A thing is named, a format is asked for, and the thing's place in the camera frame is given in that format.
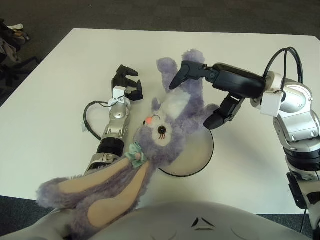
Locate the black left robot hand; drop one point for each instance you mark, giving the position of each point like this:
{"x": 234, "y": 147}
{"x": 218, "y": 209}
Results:
{"x": 120, "y": 80}

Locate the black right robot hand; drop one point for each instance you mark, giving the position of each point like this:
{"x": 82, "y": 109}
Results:
{"x": 237, "y": 82}

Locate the purple plush bunny doll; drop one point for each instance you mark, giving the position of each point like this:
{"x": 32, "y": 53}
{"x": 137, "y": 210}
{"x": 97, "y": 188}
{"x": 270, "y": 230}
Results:
{"x": 180, "y": 110}

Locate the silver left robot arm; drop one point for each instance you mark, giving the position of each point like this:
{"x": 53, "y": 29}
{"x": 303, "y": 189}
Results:
{"x": 117, "y": 117}

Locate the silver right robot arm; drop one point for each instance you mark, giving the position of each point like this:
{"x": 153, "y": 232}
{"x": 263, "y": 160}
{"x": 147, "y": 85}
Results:
{"x": 297, "y": 117}

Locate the white plate with black rim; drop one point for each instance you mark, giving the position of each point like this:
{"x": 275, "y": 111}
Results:
{"x": 195, "y": 155}

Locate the black chair base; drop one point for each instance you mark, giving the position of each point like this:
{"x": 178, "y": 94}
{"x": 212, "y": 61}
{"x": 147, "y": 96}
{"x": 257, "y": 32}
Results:
{"x": 25, "y": 61}

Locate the white shoe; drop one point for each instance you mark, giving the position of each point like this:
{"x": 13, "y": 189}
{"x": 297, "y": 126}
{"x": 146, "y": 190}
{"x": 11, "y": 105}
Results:
{"x": 17, "y": 26}

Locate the dark pile of bags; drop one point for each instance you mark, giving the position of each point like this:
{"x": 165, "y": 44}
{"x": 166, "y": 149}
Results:
{"x": 7, "y": 40}

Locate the grey robot torso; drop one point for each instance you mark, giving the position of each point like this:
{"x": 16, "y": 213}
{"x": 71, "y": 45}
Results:
{"x": 162, "y": 222}

